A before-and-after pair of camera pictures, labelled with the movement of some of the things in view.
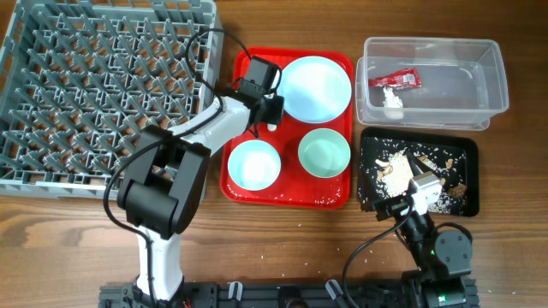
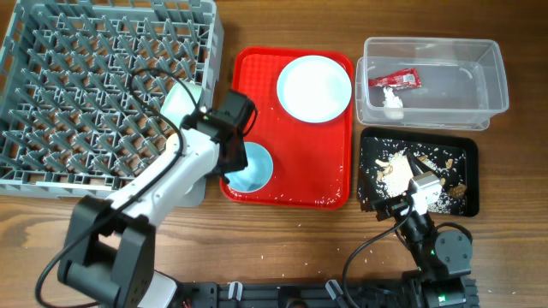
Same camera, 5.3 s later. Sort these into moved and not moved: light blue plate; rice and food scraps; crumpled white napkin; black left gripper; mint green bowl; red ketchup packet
Moved: black left gripper; mint green bowl
Not moved: crumpled white napkin; light blue plate; red ketchup packet; rice and food scraps
